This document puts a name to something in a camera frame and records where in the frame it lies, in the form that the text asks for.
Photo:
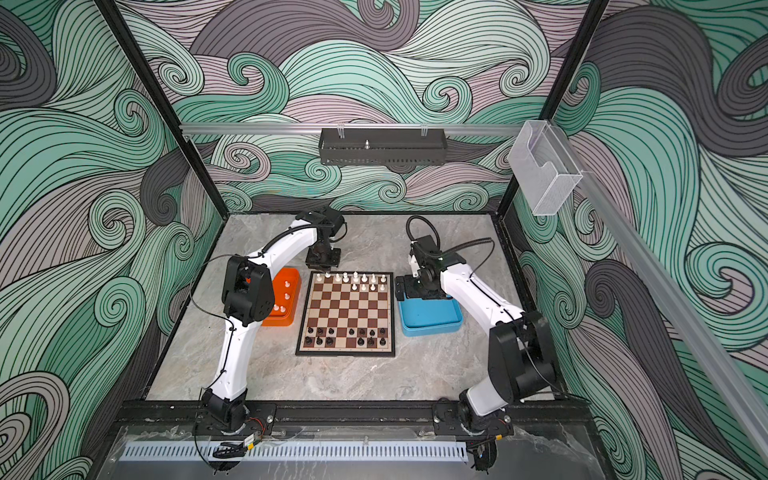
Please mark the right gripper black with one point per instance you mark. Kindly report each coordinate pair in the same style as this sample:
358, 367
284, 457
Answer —
410, 288

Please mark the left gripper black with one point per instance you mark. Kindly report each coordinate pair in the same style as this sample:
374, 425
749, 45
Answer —
326, 268

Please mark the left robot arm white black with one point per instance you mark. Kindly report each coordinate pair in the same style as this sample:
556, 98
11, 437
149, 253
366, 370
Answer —
248, 297

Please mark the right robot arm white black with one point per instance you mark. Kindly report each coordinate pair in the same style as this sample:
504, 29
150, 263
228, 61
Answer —
521, 359

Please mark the brown cream chess board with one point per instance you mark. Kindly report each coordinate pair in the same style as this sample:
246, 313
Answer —
349, 314

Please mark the blue plastic tray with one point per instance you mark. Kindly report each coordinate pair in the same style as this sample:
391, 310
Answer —
421, 316

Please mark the orange plastic tray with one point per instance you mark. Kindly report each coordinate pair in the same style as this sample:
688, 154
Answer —
277, 319

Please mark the aluminium rail back wall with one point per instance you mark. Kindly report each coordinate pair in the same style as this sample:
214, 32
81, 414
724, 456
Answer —
277, 128

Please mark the aluminium rail wall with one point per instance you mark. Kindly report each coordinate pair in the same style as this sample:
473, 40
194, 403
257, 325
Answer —
277, 128
610, 194

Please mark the white slotted cable duct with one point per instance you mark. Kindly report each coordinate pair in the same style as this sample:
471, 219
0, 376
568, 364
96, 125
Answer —
377, 451

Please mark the clear acrylic wall holder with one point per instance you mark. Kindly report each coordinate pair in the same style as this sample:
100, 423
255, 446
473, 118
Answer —
544, 164

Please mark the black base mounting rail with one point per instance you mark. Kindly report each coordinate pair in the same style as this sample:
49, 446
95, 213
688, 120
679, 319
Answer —
429, 413

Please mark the aluminium rail right wall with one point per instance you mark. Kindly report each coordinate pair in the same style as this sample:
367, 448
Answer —
610, 194

